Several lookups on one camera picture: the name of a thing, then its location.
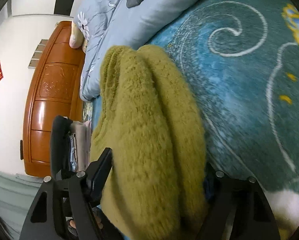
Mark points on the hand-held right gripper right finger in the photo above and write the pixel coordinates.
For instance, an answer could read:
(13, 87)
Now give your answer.
(227, 190)

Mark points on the stack of folded clothes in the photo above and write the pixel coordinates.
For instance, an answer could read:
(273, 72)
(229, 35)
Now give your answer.
(80, 142)

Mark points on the wooden headboard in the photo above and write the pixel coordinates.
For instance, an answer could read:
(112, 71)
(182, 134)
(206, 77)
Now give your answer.
(54, 80)

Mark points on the light blue floral quilt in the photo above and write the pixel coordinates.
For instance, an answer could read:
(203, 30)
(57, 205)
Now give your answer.
(144, 17)

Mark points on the white wall fixture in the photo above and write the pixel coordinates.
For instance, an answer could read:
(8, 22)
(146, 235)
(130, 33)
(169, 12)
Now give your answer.
(37, 55)

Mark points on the cream plush toy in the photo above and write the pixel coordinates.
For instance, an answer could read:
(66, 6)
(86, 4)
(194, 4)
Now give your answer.
(75, 38)

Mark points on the green fuzzy sweater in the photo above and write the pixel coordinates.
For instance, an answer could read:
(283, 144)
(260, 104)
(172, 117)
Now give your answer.
(144, 130)

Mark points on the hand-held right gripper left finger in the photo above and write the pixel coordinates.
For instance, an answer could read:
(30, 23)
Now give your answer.
(101, 171)

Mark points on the black chair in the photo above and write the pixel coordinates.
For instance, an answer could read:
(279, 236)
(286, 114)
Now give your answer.
(58, 142)

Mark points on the teal printed blanket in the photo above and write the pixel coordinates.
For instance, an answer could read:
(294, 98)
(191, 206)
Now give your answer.
(239, 92)

